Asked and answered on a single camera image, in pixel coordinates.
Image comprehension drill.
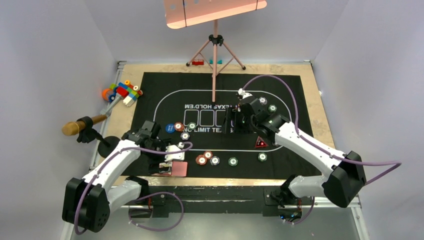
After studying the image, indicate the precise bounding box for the red toy block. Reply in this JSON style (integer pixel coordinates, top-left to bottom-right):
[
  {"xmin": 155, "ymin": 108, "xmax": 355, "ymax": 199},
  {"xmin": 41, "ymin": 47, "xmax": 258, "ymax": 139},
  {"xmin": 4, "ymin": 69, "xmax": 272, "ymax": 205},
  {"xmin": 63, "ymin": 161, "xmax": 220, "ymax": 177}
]
[{"xmin": 191, "ymin": 59, "xmax": 205, "ymax": 66}]

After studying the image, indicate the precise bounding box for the aluminium rail frame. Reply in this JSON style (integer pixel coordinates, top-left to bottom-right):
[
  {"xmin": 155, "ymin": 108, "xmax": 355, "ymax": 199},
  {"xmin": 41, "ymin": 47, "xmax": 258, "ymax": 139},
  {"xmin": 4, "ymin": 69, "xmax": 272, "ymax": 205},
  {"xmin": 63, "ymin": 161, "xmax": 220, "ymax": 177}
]
[{"xmin": 59, "ymin": 60, "xmax": 370, "ymax": 240}]

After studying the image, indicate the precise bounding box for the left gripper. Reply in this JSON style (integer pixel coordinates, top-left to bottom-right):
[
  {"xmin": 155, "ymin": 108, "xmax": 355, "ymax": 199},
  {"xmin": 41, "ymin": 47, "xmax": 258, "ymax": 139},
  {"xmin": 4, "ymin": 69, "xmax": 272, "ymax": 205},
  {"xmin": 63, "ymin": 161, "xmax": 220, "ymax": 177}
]
[{"xmin": 142, "ymin": 138, "xmax": 174, "ymax": 174}]

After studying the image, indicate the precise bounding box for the red poker chip stack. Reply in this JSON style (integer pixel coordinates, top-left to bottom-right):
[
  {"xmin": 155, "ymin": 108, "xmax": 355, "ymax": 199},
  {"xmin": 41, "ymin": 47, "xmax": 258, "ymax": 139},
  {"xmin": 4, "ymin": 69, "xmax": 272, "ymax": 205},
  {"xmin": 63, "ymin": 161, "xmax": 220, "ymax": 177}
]
[{"xmin": 195, "ymin": 154, "xmax": 208, "ymax": 166}]

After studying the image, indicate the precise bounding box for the blue small blind button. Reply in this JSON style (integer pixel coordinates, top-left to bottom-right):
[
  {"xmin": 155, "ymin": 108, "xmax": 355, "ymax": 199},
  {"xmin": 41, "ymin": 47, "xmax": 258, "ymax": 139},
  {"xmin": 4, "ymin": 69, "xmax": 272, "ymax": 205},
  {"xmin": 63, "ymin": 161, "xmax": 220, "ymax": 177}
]
[{"xmin": 165, "ymin": 123, "xmax": 176, "ymax": 134}]

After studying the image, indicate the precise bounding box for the gold microphone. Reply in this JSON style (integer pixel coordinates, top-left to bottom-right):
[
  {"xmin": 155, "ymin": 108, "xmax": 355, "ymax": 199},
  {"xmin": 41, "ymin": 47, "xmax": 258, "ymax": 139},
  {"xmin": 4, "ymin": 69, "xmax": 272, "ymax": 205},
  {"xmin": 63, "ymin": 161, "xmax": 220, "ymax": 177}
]
[{"xmin": 61, "ymin": 114, "xmax": 108, "ymax": 136}]

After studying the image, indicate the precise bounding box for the orange tape roll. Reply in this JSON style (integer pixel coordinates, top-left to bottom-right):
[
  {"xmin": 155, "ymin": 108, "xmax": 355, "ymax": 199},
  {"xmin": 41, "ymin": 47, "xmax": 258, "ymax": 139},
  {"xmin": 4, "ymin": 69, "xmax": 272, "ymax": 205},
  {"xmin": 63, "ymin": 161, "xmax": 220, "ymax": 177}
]
[{"xmin": 101, "ymin": 88, "xmax": 116, "ymax": 103}]

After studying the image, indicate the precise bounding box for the black red all-in triangle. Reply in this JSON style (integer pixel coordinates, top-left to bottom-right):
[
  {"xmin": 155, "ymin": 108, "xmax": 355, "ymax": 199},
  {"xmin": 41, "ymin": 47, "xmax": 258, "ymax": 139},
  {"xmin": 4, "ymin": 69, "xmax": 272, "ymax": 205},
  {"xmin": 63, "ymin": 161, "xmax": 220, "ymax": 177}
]
[{"xmin": 255, "ymin": 136, "xmax": 269, "ymax": 149}]

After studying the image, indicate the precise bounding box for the blue poker chip stack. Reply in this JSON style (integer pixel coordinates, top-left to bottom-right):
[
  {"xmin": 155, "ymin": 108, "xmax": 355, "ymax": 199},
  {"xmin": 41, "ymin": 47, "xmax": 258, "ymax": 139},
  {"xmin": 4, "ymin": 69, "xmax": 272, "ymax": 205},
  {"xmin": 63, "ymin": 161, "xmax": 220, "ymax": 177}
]
[{"xmin": 209, "ymin": 156, "xmax": 220, "ymax": 166}]

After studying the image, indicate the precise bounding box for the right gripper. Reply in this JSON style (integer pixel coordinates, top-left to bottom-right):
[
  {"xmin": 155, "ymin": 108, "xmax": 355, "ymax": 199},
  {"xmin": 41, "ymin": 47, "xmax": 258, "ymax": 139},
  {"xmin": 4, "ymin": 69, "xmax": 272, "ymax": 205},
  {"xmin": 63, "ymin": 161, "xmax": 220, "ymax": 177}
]
[{"xmin": 221, "ymin": 106, "xmax": 257, "ymax": 134}]

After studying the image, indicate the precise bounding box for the single green poker chip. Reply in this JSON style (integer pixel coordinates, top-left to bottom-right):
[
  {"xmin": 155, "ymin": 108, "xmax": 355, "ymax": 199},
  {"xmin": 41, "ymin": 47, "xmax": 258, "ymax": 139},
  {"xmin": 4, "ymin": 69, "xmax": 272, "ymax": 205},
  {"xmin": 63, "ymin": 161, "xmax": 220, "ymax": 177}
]
[{"xmin": 187, "ymin": 122, "xmax": 197, "ymax": 130}]

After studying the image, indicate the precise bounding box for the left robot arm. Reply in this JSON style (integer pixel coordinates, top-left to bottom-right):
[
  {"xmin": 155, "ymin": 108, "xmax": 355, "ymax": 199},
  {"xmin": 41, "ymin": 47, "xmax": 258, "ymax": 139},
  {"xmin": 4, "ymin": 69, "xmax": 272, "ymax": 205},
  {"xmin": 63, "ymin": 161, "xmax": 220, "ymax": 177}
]
[{"xmin": 62, "ymin": 120, "xmax": 193, "ymax": 235}]

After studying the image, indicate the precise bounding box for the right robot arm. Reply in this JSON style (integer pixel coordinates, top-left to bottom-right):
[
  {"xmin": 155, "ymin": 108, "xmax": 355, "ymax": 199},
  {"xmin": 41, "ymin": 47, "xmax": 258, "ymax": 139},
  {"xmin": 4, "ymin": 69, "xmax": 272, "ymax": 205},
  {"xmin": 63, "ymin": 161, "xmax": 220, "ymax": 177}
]
[{"xmin": 222, "ymin": 90, "xmax": 367, "ymax": 208}]

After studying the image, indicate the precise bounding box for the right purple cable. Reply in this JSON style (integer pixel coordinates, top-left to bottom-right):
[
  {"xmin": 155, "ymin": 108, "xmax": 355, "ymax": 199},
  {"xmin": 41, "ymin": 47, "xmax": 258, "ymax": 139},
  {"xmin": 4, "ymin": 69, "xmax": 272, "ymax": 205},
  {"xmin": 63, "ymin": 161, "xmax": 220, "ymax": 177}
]
[{"xmin": 242, "ymin": 74, "xmax": 402, "ymax": 226}]

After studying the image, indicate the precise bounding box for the pink music stand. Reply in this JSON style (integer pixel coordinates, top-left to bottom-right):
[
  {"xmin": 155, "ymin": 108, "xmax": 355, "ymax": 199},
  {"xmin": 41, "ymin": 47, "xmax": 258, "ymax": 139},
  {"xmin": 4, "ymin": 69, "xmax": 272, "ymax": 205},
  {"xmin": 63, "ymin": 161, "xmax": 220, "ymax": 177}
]
[{"xmin": 163, "ymin": 0, "xmax": 268, "ymax": 103}]

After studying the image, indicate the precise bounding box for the black poker table mat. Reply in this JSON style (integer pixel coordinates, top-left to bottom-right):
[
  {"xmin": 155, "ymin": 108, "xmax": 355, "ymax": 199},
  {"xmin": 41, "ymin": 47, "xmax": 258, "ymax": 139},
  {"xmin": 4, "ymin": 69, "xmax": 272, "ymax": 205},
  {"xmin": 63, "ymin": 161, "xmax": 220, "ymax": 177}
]
[{"xmin": 130, "ymin": 72, "xmax": 319, "ymax": 180}]

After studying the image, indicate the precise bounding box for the colourful toy block stack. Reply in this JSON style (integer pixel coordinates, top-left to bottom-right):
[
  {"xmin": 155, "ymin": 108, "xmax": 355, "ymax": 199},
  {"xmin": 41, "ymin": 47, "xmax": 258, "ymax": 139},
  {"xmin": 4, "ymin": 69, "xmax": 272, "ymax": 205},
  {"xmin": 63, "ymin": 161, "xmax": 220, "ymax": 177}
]
[{"xmin": 109, "ymin": 80, "xmax": 143, "ymax": 107}]

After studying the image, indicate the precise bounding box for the single red poker chip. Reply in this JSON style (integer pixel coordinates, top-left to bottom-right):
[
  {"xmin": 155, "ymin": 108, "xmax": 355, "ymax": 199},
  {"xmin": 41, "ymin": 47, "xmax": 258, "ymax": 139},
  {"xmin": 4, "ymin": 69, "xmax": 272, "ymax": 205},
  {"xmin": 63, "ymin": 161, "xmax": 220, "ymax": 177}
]
[{"xmin": 174, "ymin": 122, "xmax": 185, "ymax": 132}]

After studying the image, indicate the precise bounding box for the playing card deck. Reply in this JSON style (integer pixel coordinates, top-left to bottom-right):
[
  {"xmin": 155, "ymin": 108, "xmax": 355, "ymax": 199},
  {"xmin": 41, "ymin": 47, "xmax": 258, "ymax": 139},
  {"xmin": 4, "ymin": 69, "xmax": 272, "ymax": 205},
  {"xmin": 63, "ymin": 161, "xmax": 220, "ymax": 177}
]
[{"xmin": 158, "ymin": 161, "xmax": 188, "ymax": 178}]

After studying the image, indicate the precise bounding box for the green poker chip stack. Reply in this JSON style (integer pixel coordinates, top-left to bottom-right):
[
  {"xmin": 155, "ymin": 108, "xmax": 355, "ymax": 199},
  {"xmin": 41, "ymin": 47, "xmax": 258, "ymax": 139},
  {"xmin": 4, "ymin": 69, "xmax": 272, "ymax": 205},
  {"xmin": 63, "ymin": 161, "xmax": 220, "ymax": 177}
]
[{"xmin": 228, "ymin": 157, "xmax": 238, "ymax": 167}]

